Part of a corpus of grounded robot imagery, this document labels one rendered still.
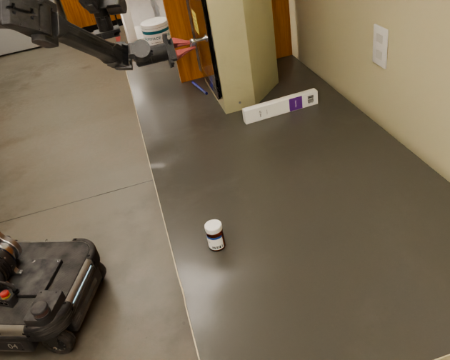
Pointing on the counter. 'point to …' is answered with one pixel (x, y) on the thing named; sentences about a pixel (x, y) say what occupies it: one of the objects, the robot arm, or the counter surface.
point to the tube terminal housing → (243, 51)
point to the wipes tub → (155, 30)
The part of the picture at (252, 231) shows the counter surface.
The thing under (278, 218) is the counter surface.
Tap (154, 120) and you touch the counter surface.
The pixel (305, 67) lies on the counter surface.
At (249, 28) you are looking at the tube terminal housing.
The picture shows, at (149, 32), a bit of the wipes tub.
